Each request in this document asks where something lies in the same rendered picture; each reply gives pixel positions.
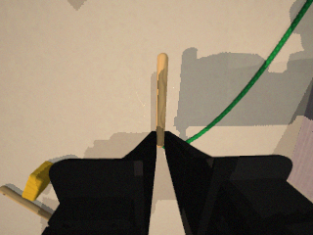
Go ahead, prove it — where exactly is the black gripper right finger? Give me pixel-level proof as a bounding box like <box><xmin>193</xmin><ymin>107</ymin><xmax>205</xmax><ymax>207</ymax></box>
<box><xmin>164</xmin><ymin>131</ymin><xmax>292</xmax><ymax>235</ymax></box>

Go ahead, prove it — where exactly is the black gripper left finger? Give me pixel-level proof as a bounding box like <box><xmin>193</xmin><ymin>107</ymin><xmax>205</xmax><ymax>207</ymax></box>
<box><xmin>49</xmin><ymin>131</ymin><xmax>157</xmax><ymax>235</ymax></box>

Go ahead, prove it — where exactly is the light brown wooden stick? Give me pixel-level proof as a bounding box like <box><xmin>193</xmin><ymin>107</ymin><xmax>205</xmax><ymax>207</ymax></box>
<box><xmin>0</xmin><ymin>185</ymin><xmax>52</xmax><ymax>220</ymax></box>

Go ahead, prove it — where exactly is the yellow rectangular block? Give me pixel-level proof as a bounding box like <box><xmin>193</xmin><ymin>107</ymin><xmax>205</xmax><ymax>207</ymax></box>
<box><xmin>22</xmin><ymin>161</ymin><xmax>53</xmax><ymax>201</ymax></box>

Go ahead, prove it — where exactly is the wooden stick with green string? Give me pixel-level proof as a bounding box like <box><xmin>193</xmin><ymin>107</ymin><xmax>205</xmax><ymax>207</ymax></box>
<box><xmin>156</xmin><ymin>0</ymin><xmax>313</xmax><ymax>149</ymax></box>

